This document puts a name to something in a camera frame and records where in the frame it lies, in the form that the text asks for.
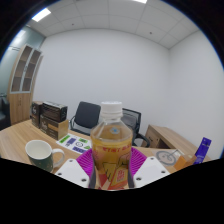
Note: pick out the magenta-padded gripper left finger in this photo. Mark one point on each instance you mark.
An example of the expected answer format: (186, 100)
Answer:
(83, 165)

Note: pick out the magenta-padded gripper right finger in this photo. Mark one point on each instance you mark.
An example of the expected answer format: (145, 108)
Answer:
(143, 166)

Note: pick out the yellow tea drink bottle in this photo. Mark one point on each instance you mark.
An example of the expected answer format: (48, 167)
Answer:
(111, 150)

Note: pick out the white sticker sheet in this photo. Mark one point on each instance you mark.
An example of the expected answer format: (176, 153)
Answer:
(75, 144)

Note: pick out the wooden side desk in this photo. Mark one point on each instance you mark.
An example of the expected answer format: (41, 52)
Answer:
(166, 138)

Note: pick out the green white mug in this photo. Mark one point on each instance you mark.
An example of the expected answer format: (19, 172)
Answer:
(41, 156)

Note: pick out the grey mesh office chair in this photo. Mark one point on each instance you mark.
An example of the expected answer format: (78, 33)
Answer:
(131, 121)

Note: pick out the brown cardboard box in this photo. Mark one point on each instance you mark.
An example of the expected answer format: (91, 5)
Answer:
(53, 127)

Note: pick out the dark padded office chair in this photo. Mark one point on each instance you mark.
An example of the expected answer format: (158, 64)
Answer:
(86, 115)

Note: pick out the purple standing sign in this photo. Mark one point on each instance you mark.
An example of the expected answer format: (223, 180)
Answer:
(202, 150)

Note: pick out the small dark printed box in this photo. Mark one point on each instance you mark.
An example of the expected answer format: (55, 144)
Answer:
(36, 114)

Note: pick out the black leather sofa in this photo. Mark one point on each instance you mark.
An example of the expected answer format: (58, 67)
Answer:
(3, 113)

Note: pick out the wooden glass-door shelf cabinet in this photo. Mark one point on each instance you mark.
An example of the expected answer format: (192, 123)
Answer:
(23, 86)

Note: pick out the rectangular ceiling light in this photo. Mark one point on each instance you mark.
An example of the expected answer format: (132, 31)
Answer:
(140, 1)
(41, 14)

